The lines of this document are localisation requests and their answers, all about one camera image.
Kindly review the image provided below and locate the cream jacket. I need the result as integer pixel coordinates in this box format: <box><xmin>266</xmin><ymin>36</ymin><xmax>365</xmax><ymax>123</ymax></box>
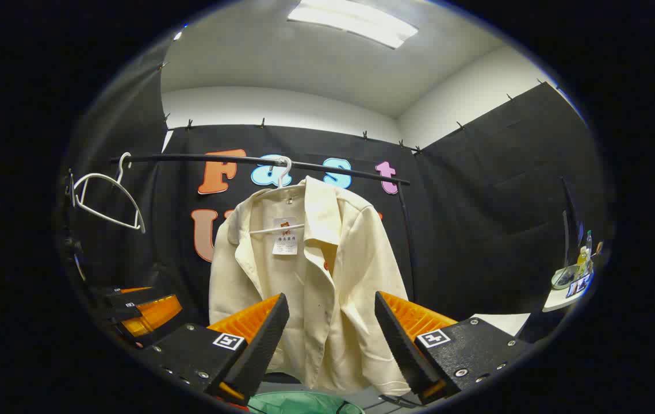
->
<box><xmin>208</xmin><ymin>176</ymin><xmax>414</xmax><ymax>397</ymax></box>

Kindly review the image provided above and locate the white clothes hanger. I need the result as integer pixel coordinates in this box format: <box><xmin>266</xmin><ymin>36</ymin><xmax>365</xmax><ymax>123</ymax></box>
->
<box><xmin>72</xmin><ymin>152</ymin><xmax>147</xmax><ymax>234</ymax></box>
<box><xmin>248</xmin><ymin>156</ymin><xmax>308</xmax><ymax>236</ymax></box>

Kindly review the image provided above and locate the white topped cabinet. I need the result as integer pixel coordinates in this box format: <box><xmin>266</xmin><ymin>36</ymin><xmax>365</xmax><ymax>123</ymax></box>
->
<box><xmin>470</xmin><ymin>313</ymin><xmax>533</xmax><ymax>338</ymax></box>

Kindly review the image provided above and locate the blue printed box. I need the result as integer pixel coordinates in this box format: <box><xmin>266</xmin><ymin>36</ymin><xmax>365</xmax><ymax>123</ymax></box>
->
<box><xmin>568</xmin><ymin>275</ymin><xmax>594</xmax><ymax>298</ymax></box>

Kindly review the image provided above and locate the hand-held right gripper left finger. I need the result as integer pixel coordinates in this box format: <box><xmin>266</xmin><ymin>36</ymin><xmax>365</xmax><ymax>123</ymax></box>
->
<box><xmin>137</xmin><ymin>293</ymin><xmax>290</xmax><ymax>406</ymax></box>

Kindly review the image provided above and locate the black clothes rail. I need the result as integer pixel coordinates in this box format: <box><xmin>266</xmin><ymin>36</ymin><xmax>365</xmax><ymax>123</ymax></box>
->
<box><xmin>110</xmin><ymin>153</ymin><xmax>418</xmax><ymax>302</ymax></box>

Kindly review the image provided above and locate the black backdrop cloth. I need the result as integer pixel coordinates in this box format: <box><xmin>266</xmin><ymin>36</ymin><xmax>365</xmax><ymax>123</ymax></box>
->
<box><xmin>63</xmin><ymin>34</ymin><xmax>604</xmax><ymax>346</ymax></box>

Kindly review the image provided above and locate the white side table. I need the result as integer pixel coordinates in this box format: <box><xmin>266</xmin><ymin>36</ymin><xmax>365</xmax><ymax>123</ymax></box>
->
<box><xmin>543</xmin><ymin>270</ymin><xmax>595</xmax><ymax>313</ymax></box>

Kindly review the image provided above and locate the green laundry hamper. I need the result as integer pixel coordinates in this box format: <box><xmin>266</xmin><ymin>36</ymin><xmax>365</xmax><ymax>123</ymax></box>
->
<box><xmin>247</xmin><ymin>391</ymin><xmax>365</xmax><ymax>414</ymax></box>

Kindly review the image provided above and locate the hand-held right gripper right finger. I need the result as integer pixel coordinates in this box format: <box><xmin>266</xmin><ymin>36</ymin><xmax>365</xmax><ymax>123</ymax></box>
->
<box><xmin>374</xmin><ymin>291</ymin><xmax>535</xmax><ymax>406</ymax></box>

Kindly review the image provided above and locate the black upright stand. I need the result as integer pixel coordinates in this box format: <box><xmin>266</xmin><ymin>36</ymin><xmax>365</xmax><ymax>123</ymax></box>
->
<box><xmin>560</xmin><ymin>177</ymin><xmax>585</xmax><ymax>268</ymax></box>

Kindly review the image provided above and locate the grey bowl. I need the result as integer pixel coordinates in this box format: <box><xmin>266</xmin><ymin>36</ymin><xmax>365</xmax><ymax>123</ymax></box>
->
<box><xmin>551</xmin><ymin>266</ymin><xmax>581</xmax><ymax>290</ymax></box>

